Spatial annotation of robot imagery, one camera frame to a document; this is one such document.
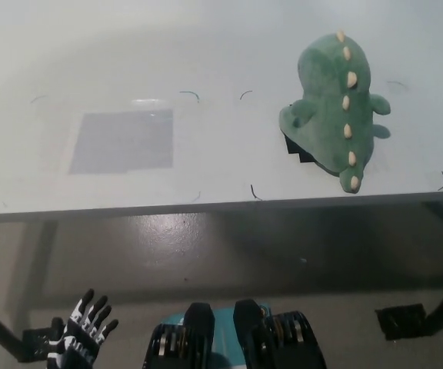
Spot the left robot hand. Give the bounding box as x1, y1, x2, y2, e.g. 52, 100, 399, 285
47, 288, 120, 369

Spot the green plush dinosaur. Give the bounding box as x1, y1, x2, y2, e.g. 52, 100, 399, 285
278, 29, 392, 194

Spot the black floor tape patch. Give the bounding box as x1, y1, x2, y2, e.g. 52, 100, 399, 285
22, 317, 65, 363
374, 303, 429, 342

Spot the black and teal robot torso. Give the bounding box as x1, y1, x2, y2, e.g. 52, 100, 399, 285
142, 298, 328, 369

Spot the grey tape square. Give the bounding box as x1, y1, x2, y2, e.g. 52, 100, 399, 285
68, 108, 175, 176

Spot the black tape cross patch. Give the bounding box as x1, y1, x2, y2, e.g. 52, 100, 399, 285
281, 130, 323, 167

